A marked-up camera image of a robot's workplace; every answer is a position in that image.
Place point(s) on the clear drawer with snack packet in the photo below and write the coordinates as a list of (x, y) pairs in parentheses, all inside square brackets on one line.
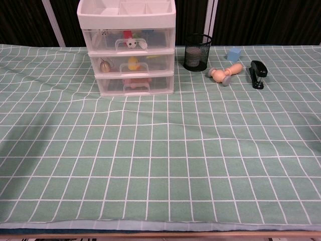
[(160, 64)]

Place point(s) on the green checkered tablecloth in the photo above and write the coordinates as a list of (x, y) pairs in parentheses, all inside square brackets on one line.
[(160, 150)]

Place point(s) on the white frame post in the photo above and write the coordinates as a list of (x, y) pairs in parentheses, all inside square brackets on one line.
[(208, 17), (54, 23)]

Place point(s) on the blue foam cube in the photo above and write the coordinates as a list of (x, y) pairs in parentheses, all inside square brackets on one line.
[(233, 54)]

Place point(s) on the grey tape roll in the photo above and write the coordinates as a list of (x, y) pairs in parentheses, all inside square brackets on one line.
[(194, 54)]

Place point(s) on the small soccer ball toy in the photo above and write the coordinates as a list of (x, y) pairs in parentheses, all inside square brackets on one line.
[(131, 43)]

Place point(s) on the white plastic drawer organizer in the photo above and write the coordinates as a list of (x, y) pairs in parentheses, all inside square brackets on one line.
[(125, 18)]

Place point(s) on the small yellow toy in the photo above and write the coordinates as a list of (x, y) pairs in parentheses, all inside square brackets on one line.
[(133, 62)]

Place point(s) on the pink toy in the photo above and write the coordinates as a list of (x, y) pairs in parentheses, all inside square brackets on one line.
[(135, 81)]

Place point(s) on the gold bell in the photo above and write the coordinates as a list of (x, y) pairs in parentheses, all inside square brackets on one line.
[(104, 66)]

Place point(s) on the white dice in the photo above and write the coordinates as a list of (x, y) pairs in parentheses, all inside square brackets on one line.
[(104, 33)]

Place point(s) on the yellow snack packet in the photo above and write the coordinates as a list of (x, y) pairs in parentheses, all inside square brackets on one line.
[(153, 57)]

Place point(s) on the red toy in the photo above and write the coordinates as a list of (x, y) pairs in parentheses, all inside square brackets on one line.
[(128, 35)]

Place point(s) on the wooden toy hammer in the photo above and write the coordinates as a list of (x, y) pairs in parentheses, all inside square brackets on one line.
[(220, 75)]

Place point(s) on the clear drawer with soccer ball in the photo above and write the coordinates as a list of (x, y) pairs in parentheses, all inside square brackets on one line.
[(160, 37)]

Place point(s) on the black stapler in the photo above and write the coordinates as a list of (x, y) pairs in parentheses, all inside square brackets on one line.
[(258, 69)]

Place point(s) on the black mesh pen cup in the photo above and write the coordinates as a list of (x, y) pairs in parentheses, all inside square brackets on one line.
[(206, 50)]

